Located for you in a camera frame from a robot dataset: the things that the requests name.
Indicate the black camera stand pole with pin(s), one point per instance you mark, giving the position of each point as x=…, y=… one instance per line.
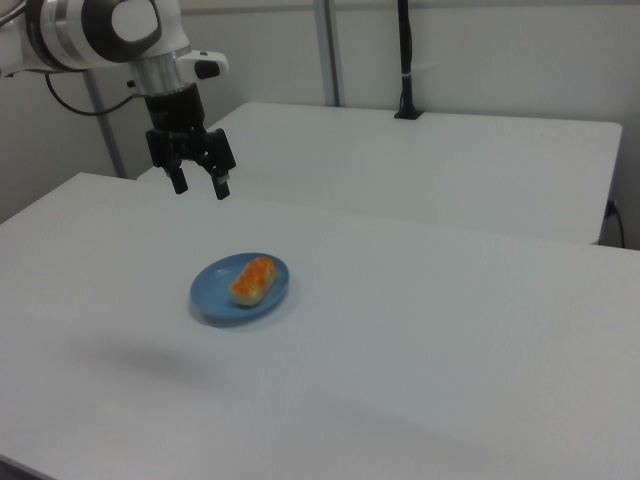
x=405, y=60

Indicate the grey metal frame post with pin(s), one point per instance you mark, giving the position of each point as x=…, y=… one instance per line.
x=106, y=125
x=330, y=50

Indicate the orange glazed bread loaf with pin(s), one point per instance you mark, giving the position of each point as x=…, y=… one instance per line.
x=253, y=280

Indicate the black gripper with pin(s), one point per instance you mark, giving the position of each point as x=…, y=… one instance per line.
x=176, y=115

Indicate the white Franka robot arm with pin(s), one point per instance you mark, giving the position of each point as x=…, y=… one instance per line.
x=85, y=35

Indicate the blue round plate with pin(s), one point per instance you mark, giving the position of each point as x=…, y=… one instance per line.
x=215, y=295

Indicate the white rear table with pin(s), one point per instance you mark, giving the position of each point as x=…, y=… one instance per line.
x=450, y=165

